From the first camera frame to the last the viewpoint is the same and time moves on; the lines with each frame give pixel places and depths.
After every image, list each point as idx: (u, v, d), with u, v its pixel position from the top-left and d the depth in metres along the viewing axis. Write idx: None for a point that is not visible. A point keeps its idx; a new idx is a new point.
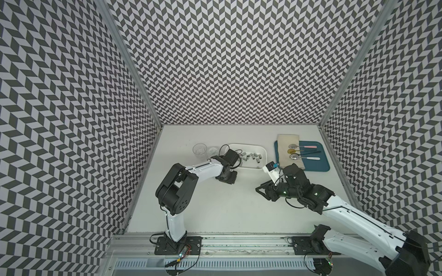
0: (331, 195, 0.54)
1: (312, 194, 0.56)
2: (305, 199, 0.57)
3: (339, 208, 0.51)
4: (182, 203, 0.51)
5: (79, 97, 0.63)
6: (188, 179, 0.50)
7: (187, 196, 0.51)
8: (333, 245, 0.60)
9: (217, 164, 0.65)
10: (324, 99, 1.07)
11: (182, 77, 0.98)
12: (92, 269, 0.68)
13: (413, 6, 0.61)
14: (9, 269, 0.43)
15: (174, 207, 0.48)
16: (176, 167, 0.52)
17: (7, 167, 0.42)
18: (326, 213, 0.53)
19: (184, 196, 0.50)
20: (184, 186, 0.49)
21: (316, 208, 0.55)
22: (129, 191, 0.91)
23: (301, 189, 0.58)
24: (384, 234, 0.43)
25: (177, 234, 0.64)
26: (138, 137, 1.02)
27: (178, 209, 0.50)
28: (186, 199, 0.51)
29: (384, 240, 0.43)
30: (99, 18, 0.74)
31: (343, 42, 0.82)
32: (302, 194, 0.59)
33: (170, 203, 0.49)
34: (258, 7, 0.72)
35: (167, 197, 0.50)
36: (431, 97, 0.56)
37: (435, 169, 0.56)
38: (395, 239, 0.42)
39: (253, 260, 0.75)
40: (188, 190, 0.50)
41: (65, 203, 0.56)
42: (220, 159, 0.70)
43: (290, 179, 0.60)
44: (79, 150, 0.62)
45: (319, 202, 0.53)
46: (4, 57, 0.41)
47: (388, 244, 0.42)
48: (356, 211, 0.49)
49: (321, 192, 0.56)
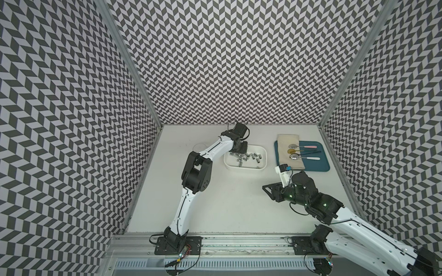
0: (340, 207, 0.54)
1: (319, 203, 0.56)
2: (314, 210, 0.56)
3: (349, 220, 0.50)
4: (205, 182, 0.62)
5: (79, 98, 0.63)
6: (205, 163, 0.58)
7: (209, 176, 0.62)
8: (337, 250, 0.60)
9: (227, 140, 0.71)
10: (324, 99, 1.07)
11: (182, 77, 0.98)
12: (91, 269, 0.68)
13: (413, 6, 0.61)
14: (9, 269, 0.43)
15: (199, 186, 0.60)
16: (192, 154, 0.60)
17: (7, 167, 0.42)
18: (336, 225, 0.52)
19: (205, 177, 0.60)
20: (204, 169, 0.58)
21: (325, 219, 0.55)
22: (128, 191, 0.90)
23: (311, 198, 0.57)
24: (395, 250, 0.43)
25: (185, 227, 0.67)
26: (138, 137, 1.02)
27: (202, 188, 0.61)
28: (208, 179, 0.63)
29: (395, 256, 0.43)
30: (99, 18, 0.74)
31: (343, 42, 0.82)
32: (310, 203, 0.58)
33: (194, 184, 0.60)
34: (258, 7, 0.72)
35: (190, 179, 0.61)
36: (431, 97, 0.56)
37: (435, 169, 0.56)
38: (406, 256, 0.42)
39: (254, 260, 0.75)
40: (209, 171, 0.60)
41: (65, 203, 0.56)
42: (231, 134, 0.75)
43: (299, 188, 0.58)
44: (79, 150, 0.62)
45: (328, 213, 0.53)
46: (4, 57, 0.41)
47: (399, 261, 0.42)
48: (366, 225, 0.49)
49: (330, 203, 0.55)
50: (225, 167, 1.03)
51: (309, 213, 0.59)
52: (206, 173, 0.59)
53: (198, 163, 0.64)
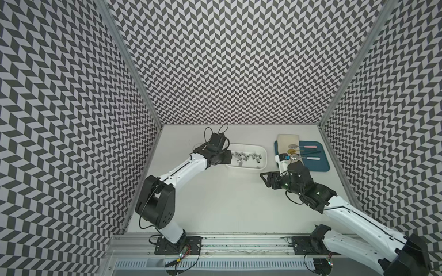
0: (333, 195, 0.54)
1: (315, 192, 0.56)
2: (307, 198, 0.57)
3: (340, 207, 0.51)
4: (165, 216, 0.47)
5: (79, 98, 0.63)
6: (165, 192, 0.44)
7: (171, 207, 0.48)
8: (333, 246, 0.60)
9: (199, 160, 0.58)
10: (324, 99, 1.07)
11: (182, 77, 0.98)
12: (92, 269, 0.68)
13: (413, 6, 0.61)
14: (9, 269, 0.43)
15: (157, 221, 0.45)
16: (151, 179, 0.47)
17: (7, 167, 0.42)
18: (327, 211, 0.53)
19: (166, 210, 0.46)
20: (163, 199, 0.44)
21: (317, 207, 0.56)
22: (128, 191, 0.90)
23: (304, 186, 0.58)
24: (384, 236, 0.43)
25: (174, 237, 0.63)
26: (138, 137, 1.02)
27: (162, 222, 0.47)
28: (169, 210, 0.48)
29: (384, 241, 0.43)
30: (99, 18, 0.74)
31: (343, 42, 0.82)
32: (304, 192, 0.59)
33: (151, 217, 0.46)
34: (258, 7, 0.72)
35: (148, 213, 0.46)
36: (431, 97, 0.56)
37: (435, 169, 0.56)
38: (395, 241, 0.42)
39: (254, 261, 0.78)
40: (170, 200, 0.46)
41: (65, 203, 0.56)
42: (204, 153, 0.62)
43: (294, 176, 0.59)
44: (79, 150, 0.62)
45: (320, 201, 0.54)
46: (4, 57, 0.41)
47: (387, 246, 0.42)
48: (357, 211, 0.49)
49: (323, 191, 0.56)
50: (225, 167, 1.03)
51: (303, 202, 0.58)
52: (166, 204, 0.45)
53: (157, 191, 0.50)
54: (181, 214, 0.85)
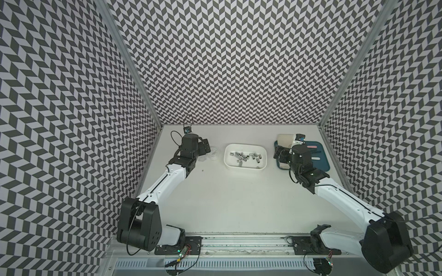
0: (326, 176, 0.58)
1: (309, 173, 0.61)
2: (302, 177, 0.62)
3: (328, 185, 0.55)
4: (153, 237, 0.45)
5: (79, 98, 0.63)
6: (148, 210, 0.42)
7: (157, 225, 0.46)
8: (327, 239, 0.61)
9: (176, 170, 0.57)
10: (324, 99, 1.07)
11: (182, 77, 0.98)
12: (92, 269, 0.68)
13: (413, 6, 0.61)
14: (9, 269, 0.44)
15: (145, 244, 0.42)
16: (129, 203, 0.43)
17: (7, 167, 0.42)
18: (317, 189, 0.57)
19: (153, 229, 0.44)
20: (147, 218, 0.42)
21: (309, 187, 0.60)
22: (129, 191, 0.91)
23: (303, 167, 0.62)
24: (363, 210, 0.46)
25: (174, 238, 0.64)
26: (138, 137, 1.02)
27: (151, 244, 0.44)
28: (156, 229, 0.45)
29: (361, 213, 0.45)
30: (99, 18, 0.74)
31: (343, 42, 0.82)
32: (300, 172, 0.64)
33: (138, 241, 0.42)
34: (258, 7, 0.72)
35: (133, 237, 0.43)
36: (431, 97, 0.56)
37: (435, 169, 0.56)
38: (372, 214, 0.44)
39: (252, 260, 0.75)
40: (155, 219, 0.44)
41: (65, 203, 0.56)
42: (181, 161, 0.60)
43: (296, 156, 0.63)
44: (79, 150, 0.62)
45: (313, 180, 0.58)
46: (4, 57, 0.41)
47: (363, 217, 0.44)
48: (344, 190, 0.52)
49: (317, 173, 0.61)
50: (225, 167, 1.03)
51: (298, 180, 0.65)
52: (151, 224, 0.42)
53: (138, 212, 0.47)
54: (181, 214, 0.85)
